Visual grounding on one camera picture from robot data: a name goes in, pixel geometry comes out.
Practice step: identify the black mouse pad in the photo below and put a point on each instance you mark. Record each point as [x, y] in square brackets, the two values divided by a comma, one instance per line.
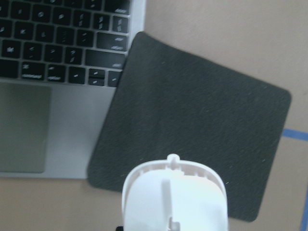
[172, 102]

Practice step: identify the white computer mouse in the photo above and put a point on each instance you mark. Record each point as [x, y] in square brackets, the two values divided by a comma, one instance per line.
[174, 195]

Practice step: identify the grey laptop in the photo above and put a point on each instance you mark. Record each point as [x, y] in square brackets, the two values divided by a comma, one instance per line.
[60, 64]

